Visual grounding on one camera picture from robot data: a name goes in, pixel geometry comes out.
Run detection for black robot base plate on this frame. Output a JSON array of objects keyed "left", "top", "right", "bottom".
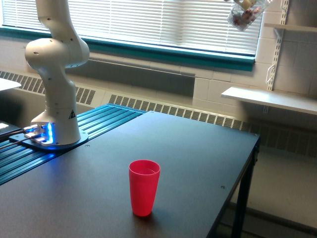
[{"left": 21, "top": 130, "right": 89, "bottom": 152}]

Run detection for white window blinds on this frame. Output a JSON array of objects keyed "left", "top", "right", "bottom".
[{"left": 0, "top": 0, "right": 262, "bottom": 57}]

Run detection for upper white wall shelf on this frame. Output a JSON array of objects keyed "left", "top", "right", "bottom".
[{"left": 264, "top": 23, "right": 317, "bottom": 33}]

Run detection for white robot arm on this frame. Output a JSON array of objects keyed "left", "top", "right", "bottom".
[{"left": 25, "top": 0, "right": 90, "bottom": 146}]

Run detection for clear plastic cup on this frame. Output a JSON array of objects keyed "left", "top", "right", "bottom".
[{"left": 227, "top": 0, "right": 271, "bottom": 31}]

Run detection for red white candies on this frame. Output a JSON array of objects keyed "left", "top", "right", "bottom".
[{"left": 231, "top": 0, "right": 263, "bottom": 30}]

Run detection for red plastic cup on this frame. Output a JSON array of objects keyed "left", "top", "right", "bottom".
[{"left": 129, "top": 160, "right": 160, "bottom": 217}]

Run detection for black table leg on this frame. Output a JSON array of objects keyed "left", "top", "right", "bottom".
[{"left": 231, "top": 139, "right": 261, "bottom": 238}]

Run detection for black cables at base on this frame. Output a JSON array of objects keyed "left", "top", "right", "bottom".
[{"left": 0, "top": 126, "right": 33, "bottom": 149}]

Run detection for baseboard radiator grille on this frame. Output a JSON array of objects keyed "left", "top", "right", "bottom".
[{"left": 0, "top": 70, "right": 317, "bottom": 157}]

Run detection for white wall shelf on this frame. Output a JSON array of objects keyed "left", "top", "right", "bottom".
[
  {"left": 264, "top": 23, "right": 317, "bottom": 33},
  {"left": 221, "top": 87, "right": 317, "bottom": 115}
]

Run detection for lower white wall shelf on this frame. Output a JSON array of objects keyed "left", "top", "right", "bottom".
[{"left": 221, "top": 87, "right": 317, "bottom": 115}]

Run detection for white table top left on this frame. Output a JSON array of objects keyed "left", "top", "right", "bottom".
[{"left": 0, "top": 78, "right": 21, "bottom": 91}]

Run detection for white shelf rail standard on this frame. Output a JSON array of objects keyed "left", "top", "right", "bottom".
[{"left": 265, "top": 0, "right": 290, "bottom": 91}]

